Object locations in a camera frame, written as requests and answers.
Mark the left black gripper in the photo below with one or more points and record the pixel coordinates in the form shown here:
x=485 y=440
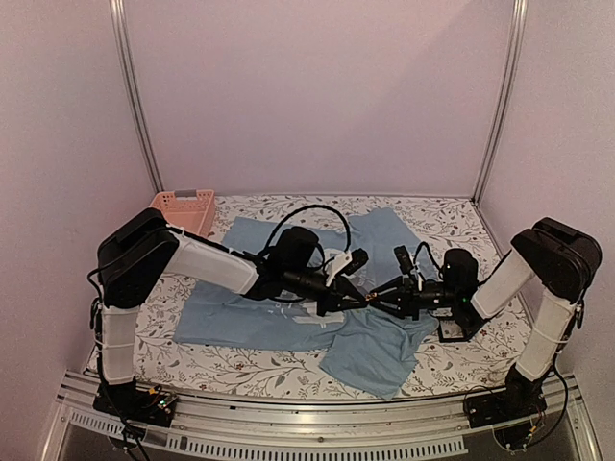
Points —
x=335 y=302

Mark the floral patterned table mat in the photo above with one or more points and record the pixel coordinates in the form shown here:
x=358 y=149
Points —
x=244 y=222

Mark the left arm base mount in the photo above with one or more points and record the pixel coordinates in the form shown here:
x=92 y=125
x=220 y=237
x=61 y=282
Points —
x=152 y=407

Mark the pink plastic basket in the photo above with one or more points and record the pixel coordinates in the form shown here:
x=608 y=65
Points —
x=193 y=209

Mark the front aluminium rail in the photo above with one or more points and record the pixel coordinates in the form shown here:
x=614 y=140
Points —
x=213 y=426

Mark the light blue printed t-shirt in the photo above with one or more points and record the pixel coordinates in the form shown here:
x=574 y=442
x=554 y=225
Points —
x=365 y=348

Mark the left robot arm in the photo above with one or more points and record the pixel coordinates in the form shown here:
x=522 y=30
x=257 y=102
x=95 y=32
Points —
x=131 y=261

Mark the black open jewelry box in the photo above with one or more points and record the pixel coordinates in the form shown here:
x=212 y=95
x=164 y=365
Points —
x=458 y=329

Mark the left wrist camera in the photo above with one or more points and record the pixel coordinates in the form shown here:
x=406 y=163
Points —
x=343 y=263

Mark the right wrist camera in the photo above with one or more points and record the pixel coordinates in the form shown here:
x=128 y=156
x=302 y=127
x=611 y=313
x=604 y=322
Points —
x=406 y=263

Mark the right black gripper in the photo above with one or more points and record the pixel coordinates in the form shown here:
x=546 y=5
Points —
x=407 y=298

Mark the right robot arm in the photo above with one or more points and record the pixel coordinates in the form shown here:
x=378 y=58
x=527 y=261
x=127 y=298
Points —
x=562 y=259

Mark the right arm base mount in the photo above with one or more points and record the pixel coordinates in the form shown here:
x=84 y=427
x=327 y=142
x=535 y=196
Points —
x=504 y=408

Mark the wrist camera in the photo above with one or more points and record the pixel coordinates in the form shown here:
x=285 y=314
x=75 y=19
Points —
x=406 y=263
x=343 y=263

